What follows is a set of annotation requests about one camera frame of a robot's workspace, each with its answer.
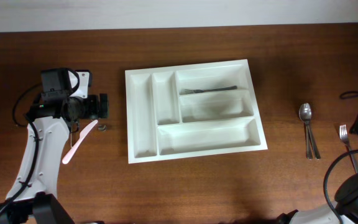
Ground steel fork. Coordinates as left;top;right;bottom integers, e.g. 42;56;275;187
181;85;237;95
339;124;358;173

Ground steel spoon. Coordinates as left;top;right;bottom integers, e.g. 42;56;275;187
298;103;313;160
306;122;321;159

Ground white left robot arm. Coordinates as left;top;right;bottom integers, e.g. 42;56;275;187
0;93;109;223

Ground small steel teaspoon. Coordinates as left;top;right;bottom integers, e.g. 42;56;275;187
98;124;107;132

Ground white plastic knife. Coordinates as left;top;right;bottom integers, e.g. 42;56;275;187
62;120;98;164

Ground white cutlery tray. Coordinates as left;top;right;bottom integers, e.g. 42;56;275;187
125;59;267;164

